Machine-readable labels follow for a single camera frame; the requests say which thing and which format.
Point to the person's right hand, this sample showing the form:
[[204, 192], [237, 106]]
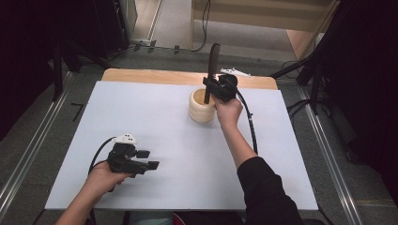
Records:
[[229, 112]]

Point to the cream ribbed holder cup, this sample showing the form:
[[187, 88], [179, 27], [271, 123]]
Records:
[[198, 111]]

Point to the person's left hand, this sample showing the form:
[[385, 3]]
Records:
[[101, 181]]

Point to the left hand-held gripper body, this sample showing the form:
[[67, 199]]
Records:
[[123, 159]]

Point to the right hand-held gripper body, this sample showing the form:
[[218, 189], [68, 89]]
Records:
[[226, 89]]

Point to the metal floor rail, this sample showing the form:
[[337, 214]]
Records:
[[331, 156], [28, 150]]

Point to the white table sheet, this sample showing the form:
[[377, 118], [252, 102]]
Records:
[[175, 156]]

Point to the black stand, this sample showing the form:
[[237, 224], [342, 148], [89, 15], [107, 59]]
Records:
[[58, 72], [314, 81]]

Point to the black cabinet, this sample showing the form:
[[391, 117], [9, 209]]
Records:
[[111, 25]]

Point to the light wooden furniture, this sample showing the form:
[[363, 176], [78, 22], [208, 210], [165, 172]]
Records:
[[250, 15]]

